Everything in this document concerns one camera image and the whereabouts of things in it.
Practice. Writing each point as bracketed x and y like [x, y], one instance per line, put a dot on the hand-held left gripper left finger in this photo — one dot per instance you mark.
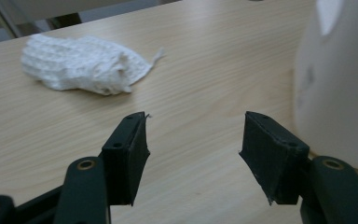
[124, 161]

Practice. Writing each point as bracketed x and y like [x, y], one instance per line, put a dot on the white textured cloth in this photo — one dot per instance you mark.
[84, 67]

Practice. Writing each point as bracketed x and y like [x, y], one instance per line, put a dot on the beige wooden desk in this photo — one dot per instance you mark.
[43, 7]

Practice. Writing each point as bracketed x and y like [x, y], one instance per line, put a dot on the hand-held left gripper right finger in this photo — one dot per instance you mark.
[270, 155]

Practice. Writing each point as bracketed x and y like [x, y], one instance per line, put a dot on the white plastic bin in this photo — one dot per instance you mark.
[338, 93]

